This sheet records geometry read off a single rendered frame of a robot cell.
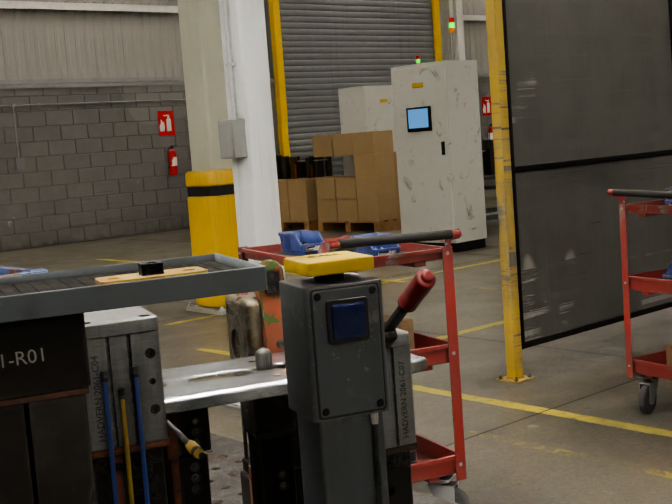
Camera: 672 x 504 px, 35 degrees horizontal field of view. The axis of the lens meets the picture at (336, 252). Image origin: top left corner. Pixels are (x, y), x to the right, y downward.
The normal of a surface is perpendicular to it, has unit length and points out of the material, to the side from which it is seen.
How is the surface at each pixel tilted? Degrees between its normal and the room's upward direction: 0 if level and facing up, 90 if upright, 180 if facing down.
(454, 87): 90
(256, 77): 90
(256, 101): 90
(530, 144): 90
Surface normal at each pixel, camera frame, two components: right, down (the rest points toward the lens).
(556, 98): 0.65, 0.03
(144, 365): 0.37, 0.07
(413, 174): -0.75, 0.12
